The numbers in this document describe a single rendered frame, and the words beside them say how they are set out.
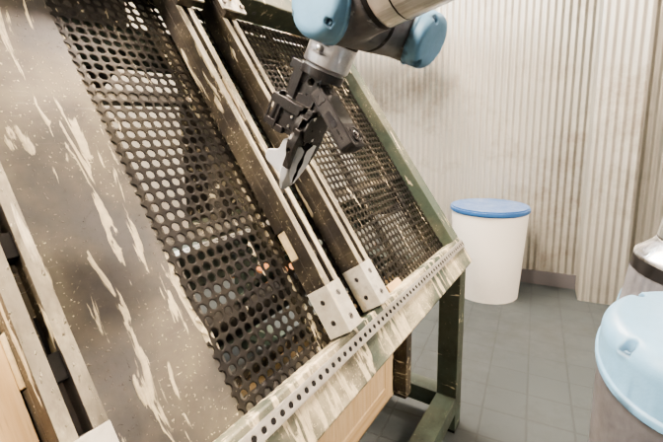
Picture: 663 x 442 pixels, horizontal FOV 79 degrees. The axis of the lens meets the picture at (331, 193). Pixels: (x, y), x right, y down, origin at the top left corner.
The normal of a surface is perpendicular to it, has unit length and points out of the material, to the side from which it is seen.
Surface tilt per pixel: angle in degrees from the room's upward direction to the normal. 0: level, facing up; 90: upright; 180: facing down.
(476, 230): 94
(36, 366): 56
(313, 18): 90
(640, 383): 87
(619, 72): 90
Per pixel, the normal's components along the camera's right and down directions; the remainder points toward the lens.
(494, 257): -0.17, 0.23
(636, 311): -0.11, -0.96
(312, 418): 0.69, -0.48
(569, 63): -0.44, 0.16
